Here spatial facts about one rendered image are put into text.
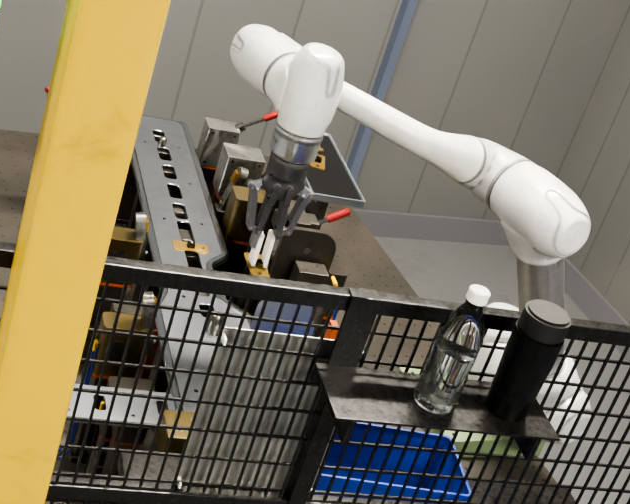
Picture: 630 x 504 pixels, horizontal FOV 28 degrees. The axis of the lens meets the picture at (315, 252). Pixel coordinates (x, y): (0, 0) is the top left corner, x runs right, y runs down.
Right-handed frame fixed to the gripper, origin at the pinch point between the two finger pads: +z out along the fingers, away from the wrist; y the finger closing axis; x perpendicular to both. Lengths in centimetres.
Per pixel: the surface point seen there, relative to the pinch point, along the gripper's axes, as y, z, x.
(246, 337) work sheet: 18, -15, 54
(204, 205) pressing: -7, 29, -69
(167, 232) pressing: 5, 29, -53
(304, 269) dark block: -19.4, 16.9, -23.1
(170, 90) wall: -33, 72, -240
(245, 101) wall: -64, 73, -245
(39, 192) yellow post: 53, -41, 67
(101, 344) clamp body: 24.8, 28.7, -3.6
